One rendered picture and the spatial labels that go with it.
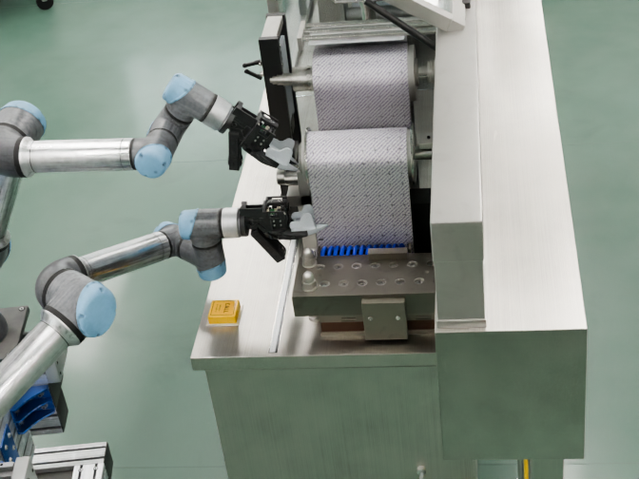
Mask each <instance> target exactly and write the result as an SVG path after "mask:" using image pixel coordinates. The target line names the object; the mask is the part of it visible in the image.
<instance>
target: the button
mask: <svg viewBox="0 0 639 479"><path fill-rule="evenodd" d="M240 308H241V304H240V301H239V300H238V299H227V300H212V303H211V307H210V311H209V314H208V322H209V324H226V323H237V320H238V315H239V311H240Z"/></svg>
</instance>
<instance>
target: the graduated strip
mask: <svg viewBox="0 0 639 479"><path fill-rule="evenodd" d="M298 242H299V239H292V240H290V245H289V250H288V255H287V260H286V264H285V269H284V274H283V279H282V285H281V293H280V298H279V303H278V308H277V312H276V317H275V322H274V327H273V333H272V337H271V342H270V347H269V352H268V353H277V352H278V349H279V344H280V339H281V329H282V324H283V319H284V314H285V309H286V303H287V299H288V294H289V288H290V283H291V278H292V273H293V268H294V262H295V257H296V253H297V247H298Z"/></svg>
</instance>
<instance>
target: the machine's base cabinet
mask: <svg viewBox="0 0 639 479"><path fill-rule="evenodd" d="M205 373H206V378H207V382H208V387H209V391H210V395H211V400H212V405H213V409H214V413H215V418H216V422H217V427H218V431H219V436H220V440H221V444H222V449H223V457H224V462H225V466H226V470H227V475H228V479H419V475H418V474H417V473H416V469H417V467H419V466H424V467H425V468H426V474H425V475H424V479H477V460H443V450H442V436H441V423H440V408H439V395H438V381H437V367H436V366H391V367H344V368H297V369H250V370H205Z"/></svg>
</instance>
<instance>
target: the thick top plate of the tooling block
mask: <svg viewBox="0 0 639 479"><path fill-rule="evenodd" d="M316 261H317V265H316V266H315V267H312V268H305V267H303V266H302V258H301V257H299V260H298V266H297V271H296V276H295V281H294V287H293V292H292V303H293V309H294V316H356V315H362V307H361V301H362V299H363V298H382V297H405V305H406V314H429V313H434V312H435V310H436V280H435V266H434V262H433V257H432V253H409V254H408V258H407V259H372V260H368V255H352V256H323V257H317V258H316ZM306 271H310V272H312V273H313V275H314V279H315V280H316V283H317V285H318V288H317V289H316V290H315V291H313V292H304V291H303V290H302V282H301V281H302V276H303V274H304V273H305V272H306Z"/></svg>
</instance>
